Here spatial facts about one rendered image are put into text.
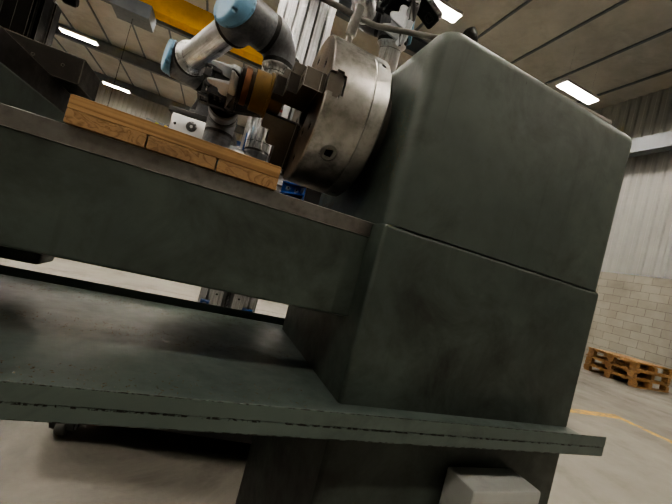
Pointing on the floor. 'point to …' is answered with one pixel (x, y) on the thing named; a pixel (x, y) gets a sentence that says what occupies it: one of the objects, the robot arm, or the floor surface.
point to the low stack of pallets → (628, 370)
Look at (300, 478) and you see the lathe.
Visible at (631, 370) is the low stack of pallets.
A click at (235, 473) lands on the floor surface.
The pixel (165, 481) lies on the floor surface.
